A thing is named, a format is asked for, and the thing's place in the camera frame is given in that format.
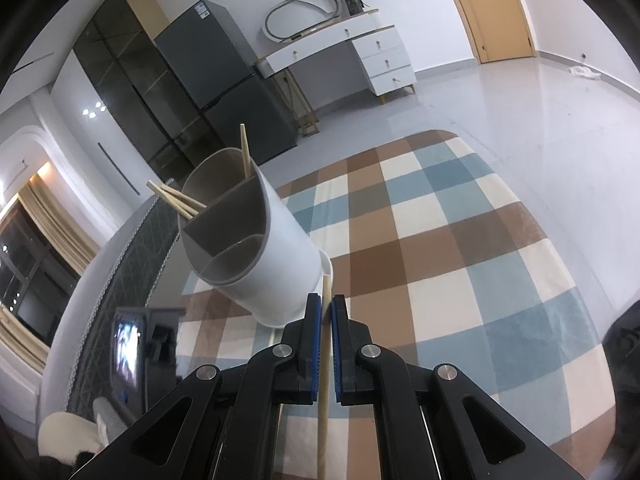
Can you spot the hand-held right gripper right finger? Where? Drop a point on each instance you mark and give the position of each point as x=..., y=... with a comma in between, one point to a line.
x=340, y=345

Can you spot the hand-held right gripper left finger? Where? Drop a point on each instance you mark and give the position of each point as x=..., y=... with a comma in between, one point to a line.
x=314, y=340

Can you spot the white utensil holder cup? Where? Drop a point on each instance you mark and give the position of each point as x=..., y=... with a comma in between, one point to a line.
x=285, y=240

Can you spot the grey bed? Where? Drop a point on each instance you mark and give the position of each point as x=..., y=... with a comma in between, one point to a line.
x=125, y=260

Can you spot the plaid tablecloth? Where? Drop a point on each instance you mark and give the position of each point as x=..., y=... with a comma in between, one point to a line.
x=450, y=260

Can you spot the beige curtain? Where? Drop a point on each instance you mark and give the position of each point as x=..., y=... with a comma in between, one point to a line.
x=65, y=240

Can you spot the dark window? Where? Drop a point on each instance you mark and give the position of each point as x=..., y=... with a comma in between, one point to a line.
x=30, y=270

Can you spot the white wardrobe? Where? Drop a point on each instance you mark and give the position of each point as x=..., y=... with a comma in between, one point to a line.
x=100, y=135

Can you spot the dark glass display cabinet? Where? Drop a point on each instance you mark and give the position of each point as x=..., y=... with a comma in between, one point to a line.
x=130, y=75

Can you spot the dark grey refrigerator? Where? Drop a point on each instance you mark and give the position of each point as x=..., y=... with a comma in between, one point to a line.
x=225, y=75

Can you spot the dark cloth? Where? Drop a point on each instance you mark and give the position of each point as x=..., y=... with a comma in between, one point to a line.
x=622, y=350

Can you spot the white desk with drawers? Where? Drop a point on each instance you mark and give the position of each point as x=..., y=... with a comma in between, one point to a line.
x=385, y=60

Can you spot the oval mirror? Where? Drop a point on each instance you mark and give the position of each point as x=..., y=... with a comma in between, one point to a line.
x=300, y=15

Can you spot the white paper scrap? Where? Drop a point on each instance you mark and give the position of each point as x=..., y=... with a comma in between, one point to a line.
x=582, y=71

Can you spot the light wooden door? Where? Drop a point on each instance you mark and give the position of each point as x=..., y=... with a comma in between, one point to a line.
x=490, y=10

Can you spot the gold frame stool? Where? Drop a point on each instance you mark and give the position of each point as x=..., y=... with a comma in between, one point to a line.
x=307, y=127

